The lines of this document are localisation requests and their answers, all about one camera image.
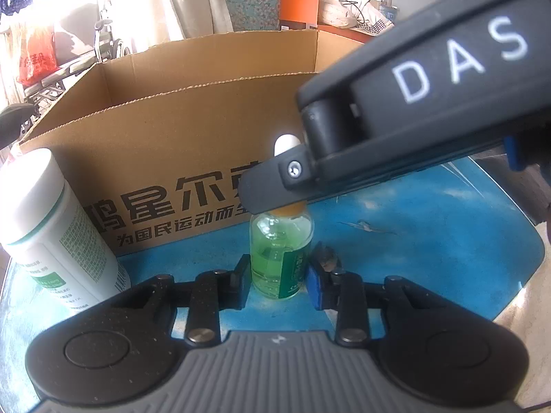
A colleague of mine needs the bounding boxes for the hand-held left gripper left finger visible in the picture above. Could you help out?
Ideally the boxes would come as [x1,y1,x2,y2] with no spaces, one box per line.
[110,254,252,347]

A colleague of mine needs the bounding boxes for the brown cardboard box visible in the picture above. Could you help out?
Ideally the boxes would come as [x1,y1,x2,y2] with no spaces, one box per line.
[19,29,366,259]

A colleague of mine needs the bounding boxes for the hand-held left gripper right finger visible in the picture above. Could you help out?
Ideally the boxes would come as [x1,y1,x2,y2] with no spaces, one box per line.
[306,262,435,347]

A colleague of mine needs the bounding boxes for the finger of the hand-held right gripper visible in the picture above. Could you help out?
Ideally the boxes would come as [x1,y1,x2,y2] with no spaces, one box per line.
[238,143,329,215]

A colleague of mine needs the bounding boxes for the wheelchair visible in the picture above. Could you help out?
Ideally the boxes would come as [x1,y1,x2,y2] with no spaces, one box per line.
[21,0,132,108]

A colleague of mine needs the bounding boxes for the orange appliance carton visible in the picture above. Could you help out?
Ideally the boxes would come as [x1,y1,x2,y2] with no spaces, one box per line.
[279,0,375,44]

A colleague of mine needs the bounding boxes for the beige cloth hat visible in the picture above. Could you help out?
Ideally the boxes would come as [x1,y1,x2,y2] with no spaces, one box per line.
[321,0,397,36]

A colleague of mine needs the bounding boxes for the white pill bottle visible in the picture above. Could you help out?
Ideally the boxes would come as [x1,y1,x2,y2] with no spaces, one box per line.
[0,147,132,315]

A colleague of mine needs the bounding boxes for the green dropper bottle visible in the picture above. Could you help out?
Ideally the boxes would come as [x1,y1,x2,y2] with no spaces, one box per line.
[250,134,315,298]

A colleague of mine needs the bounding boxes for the grey curtain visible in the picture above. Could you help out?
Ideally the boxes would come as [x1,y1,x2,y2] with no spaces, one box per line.
[164,0,235,41]

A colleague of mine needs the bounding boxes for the red plastic bag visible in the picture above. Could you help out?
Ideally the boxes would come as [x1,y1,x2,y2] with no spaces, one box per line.
[16,26,56,87]

